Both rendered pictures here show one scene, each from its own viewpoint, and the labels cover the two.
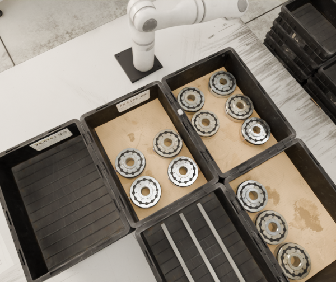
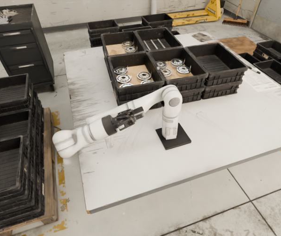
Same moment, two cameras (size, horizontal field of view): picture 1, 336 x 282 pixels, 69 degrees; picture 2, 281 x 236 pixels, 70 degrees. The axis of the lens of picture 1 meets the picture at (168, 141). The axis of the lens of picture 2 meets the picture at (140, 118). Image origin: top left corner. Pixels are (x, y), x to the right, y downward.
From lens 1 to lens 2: 151 cm
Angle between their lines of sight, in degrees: 62
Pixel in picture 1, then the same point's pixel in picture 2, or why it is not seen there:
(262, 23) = not seen: outside the picture
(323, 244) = (113, 47)
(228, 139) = (134, 73)
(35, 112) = (242, 118)
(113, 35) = (192, 160)
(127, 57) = (181, 138)
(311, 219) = (113, 52)
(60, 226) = (212, 62)
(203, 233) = not seen: hidden behind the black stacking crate
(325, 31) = not seen: outside the picture
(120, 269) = not seen: hidden behind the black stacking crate
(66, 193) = (211, 69)
